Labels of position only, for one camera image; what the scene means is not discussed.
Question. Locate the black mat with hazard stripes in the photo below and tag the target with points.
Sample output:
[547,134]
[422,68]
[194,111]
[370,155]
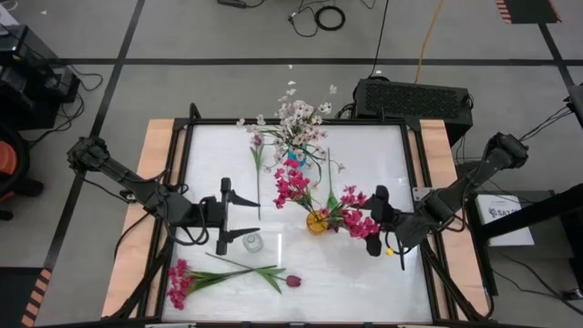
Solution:
[18,296]
[528,11]

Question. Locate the black metal stand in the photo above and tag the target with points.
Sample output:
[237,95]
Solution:
[528,214]

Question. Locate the white artificial flower bunch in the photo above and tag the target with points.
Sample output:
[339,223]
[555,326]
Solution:
[261,120]
[303,109]
[296,132]

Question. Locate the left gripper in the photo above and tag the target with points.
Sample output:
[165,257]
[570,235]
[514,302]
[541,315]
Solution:
[207,212]

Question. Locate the black perforated computer case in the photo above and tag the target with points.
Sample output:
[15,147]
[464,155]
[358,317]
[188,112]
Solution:
[410,102]

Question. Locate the white label box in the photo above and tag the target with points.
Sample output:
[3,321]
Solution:
[505,218]

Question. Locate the orange and black vacuum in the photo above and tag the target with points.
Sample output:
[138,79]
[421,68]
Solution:
[7,159]

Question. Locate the small blue glass vase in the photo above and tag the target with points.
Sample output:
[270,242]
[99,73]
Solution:
[295,158]

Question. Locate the pale pink flower stem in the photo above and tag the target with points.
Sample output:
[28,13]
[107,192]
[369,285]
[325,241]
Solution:
[257,140]

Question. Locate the yellow diamond-pattern glass vase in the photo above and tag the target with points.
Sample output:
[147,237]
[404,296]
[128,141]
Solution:
[315,224]

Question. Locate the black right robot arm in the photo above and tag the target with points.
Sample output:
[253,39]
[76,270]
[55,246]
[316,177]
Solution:
[478,175]

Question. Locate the black metal table frame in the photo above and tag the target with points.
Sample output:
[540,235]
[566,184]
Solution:
[364,121]

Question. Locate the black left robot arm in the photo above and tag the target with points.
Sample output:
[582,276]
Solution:
[123,175]

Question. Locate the clear ribbed glass vase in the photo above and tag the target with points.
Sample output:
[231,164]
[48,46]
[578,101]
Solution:
[252,242]

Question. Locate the black power strip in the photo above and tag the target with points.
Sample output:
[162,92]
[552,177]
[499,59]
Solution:
[232,3]

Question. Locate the light wooden side board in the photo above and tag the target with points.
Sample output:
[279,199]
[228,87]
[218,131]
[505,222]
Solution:
[432,136]
[155,136]

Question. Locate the black monitor corner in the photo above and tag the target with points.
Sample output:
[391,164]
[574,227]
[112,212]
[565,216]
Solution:
[575,105]

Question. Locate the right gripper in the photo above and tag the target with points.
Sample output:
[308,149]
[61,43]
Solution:
[407,230]

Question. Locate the black equipment cart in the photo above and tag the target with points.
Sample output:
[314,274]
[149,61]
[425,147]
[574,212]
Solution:
[27,77]

